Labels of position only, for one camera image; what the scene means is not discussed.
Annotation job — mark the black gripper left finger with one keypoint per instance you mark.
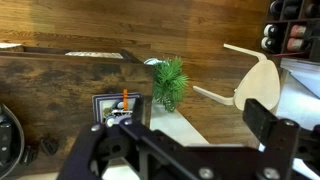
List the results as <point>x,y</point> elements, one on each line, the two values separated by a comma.
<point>132,124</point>

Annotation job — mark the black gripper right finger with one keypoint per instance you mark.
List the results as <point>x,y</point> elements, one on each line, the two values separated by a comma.
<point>271,131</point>

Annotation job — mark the blue white square tray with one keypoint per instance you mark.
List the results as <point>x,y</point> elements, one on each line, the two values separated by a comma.
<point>106,100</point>

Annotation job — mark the black object near bowl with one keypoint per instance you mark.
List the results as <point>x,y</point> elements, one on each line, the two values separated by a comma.
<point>29,155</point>

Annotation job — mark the bunch of keys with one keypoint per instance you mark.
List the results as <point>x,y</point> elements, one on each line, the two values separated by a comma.
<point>112,113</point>

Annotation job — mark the white rug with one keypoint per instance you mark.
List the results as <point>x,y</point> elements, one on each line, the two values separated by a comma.
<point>299,98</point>

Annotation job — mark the green potted plant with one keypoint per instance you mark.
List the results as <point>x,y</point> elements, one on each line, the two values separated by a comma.
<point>170,83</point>

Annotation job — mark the light wooden stool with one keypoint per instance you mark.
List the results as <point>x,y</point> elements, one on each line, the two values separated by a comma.
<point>261,82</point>

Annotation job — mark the white plant pot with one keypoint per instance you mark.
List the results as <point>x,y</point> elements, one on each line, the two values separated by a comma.
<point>153,61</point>

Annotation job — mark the dark wooden console table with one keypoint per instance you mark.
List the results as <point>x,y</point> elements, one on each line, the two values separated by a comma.
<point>52,94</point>

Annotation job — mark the black clip on table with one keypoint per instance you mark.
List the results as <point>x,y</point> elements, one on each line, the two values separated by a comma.
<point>49,145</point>

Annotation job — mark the dark wine rack shelf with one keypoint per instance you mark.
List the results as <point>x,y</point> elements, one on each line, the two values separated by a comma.
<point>292,29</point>

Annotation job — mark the dark round bowl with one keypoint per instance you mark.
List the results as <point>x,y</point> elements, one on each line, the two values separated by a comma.
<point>12,141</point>

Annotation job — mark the orange handled tool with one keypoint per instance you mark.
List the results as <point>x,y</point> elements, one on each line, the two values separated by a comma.
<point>125,96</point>

